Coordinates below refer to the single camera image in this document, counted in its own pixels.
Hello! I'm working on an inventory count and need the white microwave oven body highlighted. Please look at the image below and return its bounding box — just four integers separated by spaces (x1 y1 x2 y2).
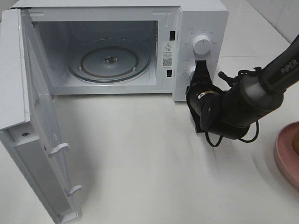
9 0 228 101

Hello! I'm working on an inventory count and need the upper white power knob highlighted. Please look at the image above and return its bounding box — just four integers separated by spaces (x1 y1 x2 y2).
192 34 211 55

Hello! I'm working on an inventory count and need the lower white timer knob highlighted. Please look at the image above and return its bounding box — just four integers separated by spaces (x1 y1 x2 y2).
187 65 196 82

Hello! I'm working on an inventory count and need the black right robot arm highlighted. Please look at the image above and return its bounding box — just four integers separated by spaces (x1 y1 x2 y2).
186 37 299 142

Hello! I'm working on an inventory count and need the white microwave door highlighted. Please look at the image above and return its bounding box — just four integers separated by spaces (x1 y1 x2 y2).
0 8 82 224

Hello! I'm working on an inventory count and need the glass microwave turntable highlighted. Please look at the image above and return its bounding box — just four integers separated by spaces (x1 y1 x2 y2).
67 39 151 83

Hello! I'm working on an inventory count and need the burger with lettuce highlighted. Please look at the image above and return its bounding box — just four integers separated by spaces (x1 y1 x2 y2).
292 130 299 155

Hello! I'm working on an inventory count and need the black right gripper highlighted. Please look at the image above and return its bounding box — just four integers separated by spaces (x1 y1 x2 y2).
186 60 221 133

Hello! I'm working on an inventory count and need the pink round plate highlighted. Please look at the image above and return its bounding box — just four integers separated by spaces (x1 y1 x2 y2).
274 121 299 190

